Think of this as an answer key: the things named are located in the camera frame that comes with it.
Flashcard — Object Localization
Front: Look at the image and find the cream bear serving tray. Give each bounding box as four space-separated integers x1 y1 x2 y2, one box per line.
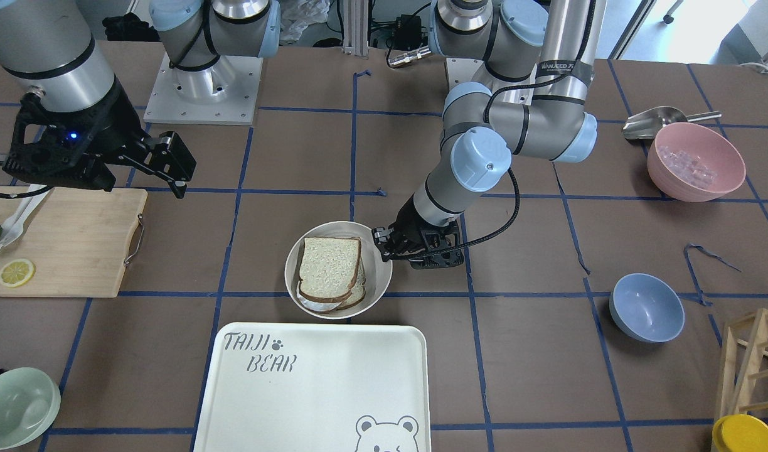
192 323 432 451

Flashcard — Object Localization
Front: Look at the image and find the pink bowl with ice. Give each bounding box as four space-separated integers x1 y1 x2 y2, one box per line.
647 123 747 202

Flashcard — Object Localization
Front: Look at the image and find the green bowl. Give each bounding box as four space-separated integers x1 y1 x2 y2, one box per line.
0 367 61 450

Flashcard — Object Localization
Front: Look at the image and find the fried egg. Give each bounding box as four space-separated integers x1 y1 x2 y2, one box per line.
296 292 342 313

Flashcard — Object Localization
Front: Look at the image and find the white plastic spoon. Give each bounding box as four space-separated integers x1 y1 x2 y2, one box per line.
0 185 52 251

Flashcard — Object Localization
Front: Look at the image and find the bread slice under egg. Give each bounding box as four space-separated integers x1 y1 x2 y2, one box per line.
336 261 366 311

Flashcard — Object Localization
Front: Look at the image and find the bread slice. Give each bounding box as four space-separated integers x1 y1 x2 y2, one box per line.
336 261 366 311
298 237 361 304

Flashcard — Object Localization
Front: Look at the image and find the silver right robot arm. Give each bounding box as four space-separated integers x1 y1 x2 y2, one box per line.
0 1 280 198

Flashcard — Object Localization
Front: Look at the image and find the blue bowl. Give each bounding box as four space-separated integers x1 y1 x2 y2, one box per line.
609 274 685 343

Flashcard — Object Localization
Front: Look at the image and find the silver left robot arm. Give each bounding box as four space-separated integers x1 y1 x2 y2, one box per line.
372 1 607 269

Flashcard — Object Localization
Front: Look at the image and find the lemon slice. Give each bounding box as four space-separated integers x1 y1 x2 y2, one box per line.
0 259 35 288

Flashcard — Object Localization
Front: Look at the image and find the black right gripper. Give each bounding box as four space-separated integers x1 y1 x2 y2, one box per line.
3 79 197 198

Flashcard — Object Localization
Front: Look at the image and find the metal scoop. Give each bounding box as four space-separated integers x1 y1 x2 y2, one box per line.
622 106 723 141

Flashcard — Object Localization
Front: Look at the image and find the white round plate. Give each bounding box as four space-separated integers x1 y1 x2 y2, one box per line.
284 221 393 320

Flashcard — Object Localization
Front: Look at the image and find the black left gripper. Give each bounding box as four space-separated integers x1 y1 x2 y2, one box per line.
373 197 464 269

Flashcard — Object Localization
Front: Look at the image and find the yellow cup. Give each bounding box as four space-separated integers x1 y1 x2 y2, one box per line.
711 414 768 451

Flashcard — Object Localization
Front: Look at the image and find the wooden cup rack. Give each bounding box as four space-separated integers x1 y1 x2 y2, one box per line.
714 308 768 420

